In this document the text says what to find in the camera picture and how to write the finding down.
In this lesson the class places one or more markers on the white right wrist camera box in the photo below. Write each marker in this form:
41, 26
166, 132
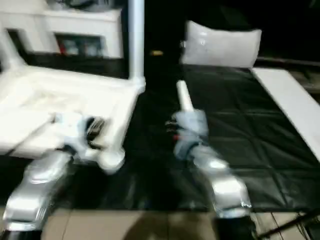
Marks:
192, 130

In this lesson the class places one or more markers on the black work mat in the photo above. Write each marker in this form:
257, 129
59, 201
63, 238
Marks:
250, 140

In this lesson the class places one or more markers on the white plastic table top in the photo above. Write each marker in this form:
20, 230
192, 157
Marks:
40, 105

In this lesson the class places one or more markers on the white plastic table leg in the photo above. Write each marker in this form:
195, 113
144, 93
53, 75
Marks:
9, 50
184, 95
136, 40

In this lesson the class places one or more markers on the white cabinet with glass doors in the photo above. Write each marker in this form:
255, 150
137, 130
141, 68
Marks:
90, 25

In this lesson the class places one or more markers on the grey pillow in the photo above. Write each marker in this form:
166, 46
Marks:
222, 45

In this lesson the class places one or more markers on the white flat panel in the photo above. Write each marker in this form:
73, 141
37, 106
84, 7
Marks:
295, 110

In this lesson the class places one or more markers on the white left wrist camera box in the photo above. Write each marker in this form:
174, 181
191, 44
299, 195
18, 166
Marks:
72, 135

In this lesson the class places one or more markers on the small red bottle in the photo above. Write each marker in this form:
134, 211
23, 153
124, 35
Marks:
62, 47

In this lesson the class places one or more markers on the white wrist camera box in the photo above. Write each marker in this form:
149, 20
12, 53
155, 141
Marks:
72, 135
192, 130

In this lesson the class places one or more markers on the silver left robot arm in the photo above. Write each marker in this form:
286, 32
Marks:
37, 190

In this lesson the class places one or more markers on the small yellow label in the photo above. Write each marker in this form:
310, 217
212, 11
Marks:
156, 52

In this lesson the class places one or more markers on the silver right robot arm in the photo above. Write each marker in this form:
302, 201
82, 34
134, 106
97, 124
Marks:
220, 185

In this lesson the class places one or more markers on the black stand leg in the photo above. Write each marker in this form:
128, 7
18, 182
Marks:
295, 222

